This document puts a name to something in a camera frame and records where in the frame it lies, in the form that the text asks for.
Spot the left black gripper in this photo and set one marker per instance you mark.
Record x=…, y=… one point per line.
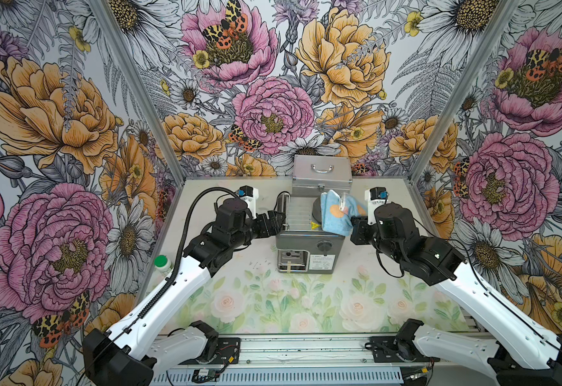
x=274, y=229

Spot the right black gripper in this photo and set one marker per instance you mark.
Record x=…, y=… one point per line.
x=360, y=224

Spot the blue patterned cloth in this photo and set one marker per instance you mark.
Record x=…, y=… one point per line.
x=337, y=211

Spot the grey coffee machine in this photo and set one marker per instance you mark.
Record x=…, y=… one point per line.
x=304, y=247

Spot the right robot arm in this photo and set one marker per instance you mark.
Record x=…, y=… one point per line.
x=520, y=351

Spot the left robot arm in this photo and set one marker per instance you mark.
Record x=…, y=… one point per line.
x=131, y=352

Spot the silver aluminium case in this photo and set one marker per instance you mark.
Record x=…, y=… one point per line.
x=314, y=174

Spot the green cap white bottle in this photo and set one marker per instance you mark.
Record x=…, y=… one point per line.
x=163, y=265

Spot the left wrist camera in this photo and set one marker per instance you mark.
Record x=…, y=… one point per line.
x=250, y=195

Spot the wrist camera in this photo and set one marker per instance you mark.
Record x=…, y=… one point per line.
x=375, y=197
x=250, y=195

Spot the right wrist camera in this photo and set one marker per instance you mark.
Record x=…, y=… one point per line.
x=375, y=197

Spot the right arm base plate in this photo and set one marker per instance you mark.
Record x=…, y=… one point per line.
x=389, y=349

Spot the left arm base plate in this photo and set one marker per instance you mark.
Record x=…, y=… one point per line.
x=227, y=351

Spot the aluminium front rail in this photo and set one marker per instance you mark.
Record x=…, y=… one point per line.
x=302, y=360

